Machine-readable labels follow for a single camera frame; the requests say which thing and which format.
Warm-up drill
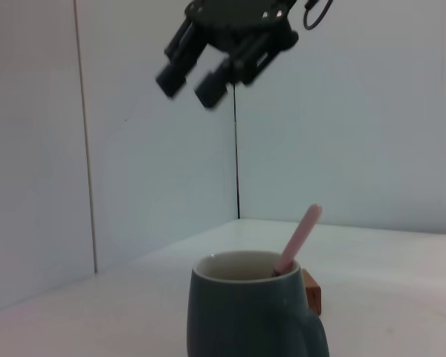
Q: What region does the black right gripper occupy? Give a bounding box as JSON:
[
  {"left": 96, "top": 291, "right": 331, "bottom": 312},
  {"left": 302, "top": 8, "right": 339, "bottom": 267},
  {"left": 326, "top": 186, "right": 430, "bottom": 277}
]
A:
[{"left": 155, "top": 0, "right": 300, "bottom": 111}]

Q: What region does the pink handled metal spoon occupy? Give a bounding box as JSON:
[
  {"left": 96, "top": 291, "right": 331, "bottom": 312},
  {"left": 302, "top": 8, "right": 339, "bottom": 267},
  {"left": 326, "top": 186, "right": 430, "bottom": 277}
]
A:
[{"left": 271, "top": 203, "right": 323, "bottom": 278}]

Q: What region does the grey ceramic cup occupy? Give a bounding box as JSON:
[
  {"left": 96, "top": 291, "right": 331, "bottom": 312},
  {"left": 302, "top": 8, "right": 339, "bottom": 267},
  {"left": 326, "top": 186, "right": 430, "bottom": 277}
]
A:
[{"left": 187, "top": 251, "right": 330, "bottom": 357}]

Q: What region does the light tan wooden block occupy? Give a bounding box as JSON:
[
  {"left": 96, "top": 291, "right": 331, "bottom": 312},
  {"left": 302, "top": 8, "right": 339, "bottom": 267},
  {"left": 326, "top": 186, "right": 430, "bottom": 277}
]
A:
[{"left": 300, "top": 268, "right": 323, "bottom": 317}]

